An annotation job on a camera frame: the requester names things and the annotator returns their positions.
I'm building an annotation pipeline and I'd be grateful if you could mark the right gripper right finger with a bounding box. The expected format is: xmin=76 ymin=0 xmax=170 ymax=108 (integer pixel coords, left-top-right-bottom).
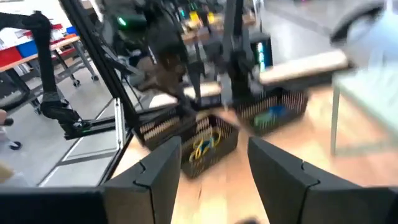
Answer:
xmin=248 ymin=136 xmax=386 ymax=224

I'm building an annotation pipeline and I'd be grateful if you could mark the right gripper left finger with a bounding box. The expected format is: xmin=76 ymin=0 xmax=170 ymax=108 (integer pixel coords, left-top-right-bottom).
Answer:
xmin=102 ymin=136 xmax=183 ymax=224

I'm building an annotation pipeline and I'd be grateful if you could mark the yellow rubber band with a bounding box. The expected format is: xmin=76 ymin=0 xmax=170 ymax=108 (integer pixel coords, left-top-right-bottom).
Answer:
xmin=189 ymin=129 xmax=223 ymax=162

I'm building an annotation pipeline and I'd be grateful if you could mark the small blue elastic loop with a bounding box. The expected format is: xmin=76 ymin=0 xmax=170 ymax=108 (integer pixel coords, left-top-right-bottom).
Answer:
xmin=198 ymin=138 xmax=217 ymax=153

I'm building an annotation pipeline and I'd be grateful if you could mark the green coil keychain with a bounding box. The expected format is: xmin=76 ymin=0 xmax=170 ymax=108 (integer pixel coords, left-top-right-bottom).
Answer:
xmin=253 ymin=113 xmax=273 ymax=128

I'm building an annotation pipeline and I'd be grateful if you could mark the blue coil keychain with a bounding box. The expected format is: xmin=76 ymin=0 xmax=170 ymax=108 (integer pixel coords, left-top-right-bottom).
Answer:
xmin=269 ymin=105 xmax=287 ymax=121

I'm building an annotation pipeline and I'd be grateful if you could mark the black mesh tray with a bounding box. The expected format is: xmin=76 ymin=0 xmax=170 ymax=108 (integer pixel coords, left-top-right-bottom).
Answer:
xmin=136 ymin=105 xmax=187 ymax=152
xmin=178 ymin=113 xmax=240 ymax=180
xmin=233 ymin=88 xmax=309 ymax=136

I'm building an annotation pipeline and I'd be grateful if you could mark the green perforated metal riser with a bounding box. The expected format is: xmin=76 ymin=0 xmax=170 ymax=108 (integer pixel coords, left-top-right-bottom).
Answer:
xmin=330 ymin=70 xmax=398 ymax=156

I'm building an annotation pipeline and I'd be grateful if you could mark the wooden workbench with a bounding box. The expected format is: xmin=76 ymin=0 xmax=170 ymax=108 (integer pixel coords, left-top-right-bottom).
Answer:
xmin=0 ymin=35 xmax=100 ymax=88

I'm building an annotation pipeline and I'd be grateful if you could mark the blue storage bin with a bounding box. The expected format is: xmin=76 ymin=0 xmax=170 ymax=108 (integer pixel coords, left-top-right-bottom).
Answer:
xmin=17 ymin=40 xmax=38 ymax=58

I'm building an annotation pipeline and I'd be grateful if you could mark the red storage bin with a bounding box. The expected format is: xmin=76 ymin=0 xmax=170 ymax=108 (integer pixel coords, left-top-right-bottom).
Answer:
xmin=0 ymin=46 xmax=24 ymax=68

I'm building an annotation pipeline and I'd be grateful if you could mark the silver frame bracket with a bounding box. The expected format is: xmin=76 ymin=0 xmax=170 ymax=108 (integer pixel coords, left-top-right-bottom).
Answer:
xmin=114 ymin=98 xmax=127 ymax=150

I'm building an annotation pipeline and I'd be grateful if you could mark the black aluminium table frame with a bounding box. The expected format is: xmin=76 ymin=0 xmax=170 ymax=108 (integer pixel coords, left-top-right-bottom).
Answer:
xmin=58 ymin=0 xmax=147 ymax=187

